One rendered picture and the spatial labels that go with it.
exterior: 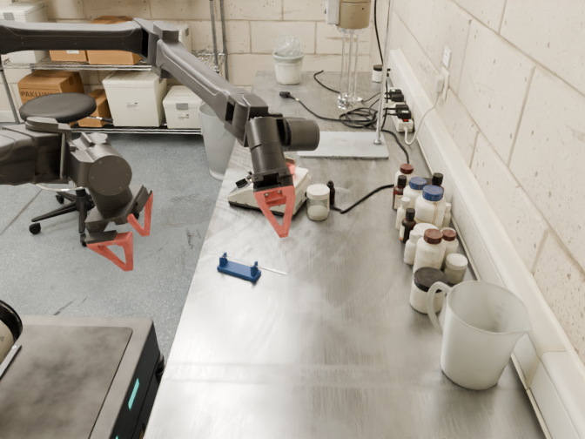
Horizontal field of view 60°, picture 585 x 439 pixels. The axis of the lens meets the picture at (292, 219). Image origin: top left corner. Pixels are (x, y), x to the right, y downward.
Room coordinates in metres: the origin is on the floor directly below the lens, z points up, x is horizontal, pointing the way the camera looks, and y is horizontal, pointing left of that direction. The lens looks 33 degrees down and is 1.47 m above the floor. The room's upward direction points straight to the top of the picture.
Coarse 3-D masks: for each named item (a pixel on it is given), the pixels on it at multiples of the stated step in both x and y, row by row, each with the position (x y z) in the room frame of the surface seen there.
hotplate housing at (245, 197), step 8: (304, 184) 1.19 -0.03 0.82; (232, 192) 1.19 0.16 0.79; (240, 192) 1.17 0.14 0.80; (248, 192) 1.16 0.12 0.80; (296, 192) 1.14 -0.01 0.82; (304, 192) 1.18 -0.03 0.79; (232, 200) 1.18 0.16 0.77; (240, 200) 1.17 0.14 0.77; (248, 200) 1.16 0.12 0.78; (256, 200) 1.15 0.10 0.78; (296, 200) 1.13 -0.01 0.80; (304, 200) 1.18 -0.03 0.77; (256, 208) 1.16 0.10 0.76; (272, 208) 1.14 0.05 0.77; (280, 208) 1.13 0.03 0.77; (296, 208) 1.13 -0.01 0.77
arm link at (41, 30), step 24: (0, 24) 1.03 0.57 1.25; (24, 24) 1.08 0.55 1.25; (48, 24) 1.11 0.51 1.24; (72, 24) 1.14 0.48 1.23; (96, 24) 1.18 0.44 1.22; (120, 24) 1.21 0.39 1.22; (144, 24) 1.21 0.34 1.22; (0, 48) 1.03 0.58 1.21; (24, 48) 1.06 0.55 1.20; (48, 48) 1.08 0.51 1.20; (72, 48) 1.11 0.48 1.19; (96, 48) 1.14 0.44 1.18; (120, 48) 1.17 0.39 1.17; (144, 48) 1.25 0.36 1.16
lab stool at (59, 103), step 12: (48, 96) 2.38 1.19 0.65; (60, 96) 2.39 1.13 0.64; (72, 96) 2.39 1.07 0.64; (84, 96) 2.38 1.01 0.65; (24, 108) 2.22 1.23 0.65; (36, 108) 2.22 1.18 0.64; (48, 108) 2.22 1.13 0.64; (60, 108) 2.22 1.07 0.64; (72, 108) 2.22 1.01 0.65; (60, 120) 2.13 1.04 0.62; (60, 192) 2.41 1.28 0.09; (48, 216) 2.17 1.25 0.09; (84, 216) 2.16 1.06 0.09; (36, 228) 2.14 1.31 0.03; (84, 228) 2.07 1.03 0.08
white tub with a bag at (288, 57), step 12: (288, 36) 2.28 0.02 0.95; (276, 48) 2.26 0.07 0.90; (288, 48) 2.24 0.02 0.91; (300, 48) 2.26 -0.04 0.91; (276, 60) 2.25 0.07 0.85; (288, 60) 2.22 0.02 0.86; (300, 60) 2.25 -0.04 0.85; (276, 72) 2.27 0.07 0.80; (288, 72) 2.23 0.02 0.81; (300, 72) 2.27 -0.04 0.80
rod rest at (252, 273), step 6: (222, 258) 0.90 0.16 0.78; (222, 264) 0.90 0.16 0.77; (228, 264) 0.91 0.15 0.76; (234, 264) 0.91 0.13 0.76; (240, 264) 0.91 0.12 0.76; (222, 270) 0.89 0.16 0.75; (228, 270) 0.89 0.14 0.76; (234, 270) 0.89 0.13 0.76; (240, 270) 0.89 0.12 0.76; (246, 270) 0.89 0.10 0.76; (252, 270) 0.87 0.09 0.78; (258, 270) 0.89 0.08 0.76; (240, 276) 0.87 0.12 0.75; (246, 276) 0.87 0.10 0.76; (252, 276) 0.86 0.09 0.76; (258, 276) 0.87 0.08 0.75
